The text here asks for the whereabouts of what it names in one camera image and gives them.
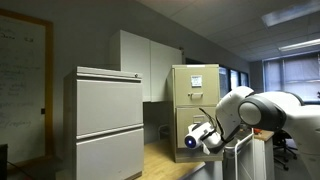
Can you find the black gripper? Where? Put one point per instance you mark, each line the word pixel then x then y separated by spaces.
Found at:
pixel 211 134

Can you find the beige cabinet drawer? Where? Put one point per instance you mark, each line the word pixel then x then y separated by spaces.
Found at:
pixel 183 126
pixel 183 80

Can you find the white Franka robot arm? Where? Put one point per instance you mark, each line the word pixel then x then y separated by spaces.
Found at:
pixel 300 116

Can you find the metal drawer label holder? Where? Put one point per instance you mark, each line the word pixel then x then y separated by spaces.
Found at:
pixel 199 119

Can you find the beige metal file cabinet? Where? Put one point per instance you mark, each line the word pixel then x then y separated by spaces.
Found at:
pixel 171 133

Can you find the small cabinet lock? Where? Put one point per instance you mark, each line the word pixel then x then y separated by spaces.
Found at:
pixel 136 75

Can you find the grey cabinet short drawer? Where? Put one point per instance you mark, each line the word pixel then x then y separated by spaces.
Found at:
pixel 110 156

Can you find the grey cabinet tall drawer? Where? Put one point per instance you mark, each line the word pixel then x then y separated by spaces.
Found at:
pixel 110 106

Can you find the grey lateral file cabinet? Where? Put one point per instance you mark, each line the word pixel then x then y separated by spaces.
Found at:
pixel 70 133

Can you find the small orange object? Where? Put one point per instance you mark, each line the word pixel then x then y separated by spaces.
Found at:
pixel 257 131

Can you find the white paper label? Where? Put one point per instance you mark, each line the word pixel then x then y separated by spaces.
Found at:
pixel 196 81

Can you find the white cart with metal tube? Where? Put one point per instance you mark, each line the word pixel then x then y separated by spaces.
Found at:
pixel 260 160

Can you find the dark glass partition windows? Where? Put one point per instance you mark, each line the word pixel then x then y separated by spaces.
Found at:
pixel 233 78

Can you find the black office chair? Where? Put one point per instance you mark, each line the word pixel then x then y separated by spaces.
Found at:
pixel 283 140

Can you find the window with grey blinds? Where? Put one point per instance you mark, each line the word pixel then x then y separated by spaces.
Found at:
pixel 293 76

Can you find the narrow ceiling light strip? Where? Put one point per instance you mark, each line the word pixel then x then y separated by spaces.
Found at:
pixel 300 45

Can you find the wide ceiling light panel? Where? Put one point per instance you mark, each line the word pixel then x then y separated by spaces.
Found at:
pixel 290 13

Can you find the small black whiteboard clip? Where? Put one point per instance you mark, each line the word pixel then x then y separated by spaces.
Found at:
pixel 43 110

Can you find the wood framed whiteboard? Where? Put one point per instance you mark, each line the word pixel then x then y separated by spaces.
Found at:
pixel 20 83

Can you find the black box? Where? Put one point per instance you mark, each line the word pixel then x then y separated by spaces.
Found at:
pixel 3 163

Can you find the white wall cabinet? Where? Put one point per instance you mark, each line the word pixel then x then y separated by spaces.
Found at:
pixel 136 66

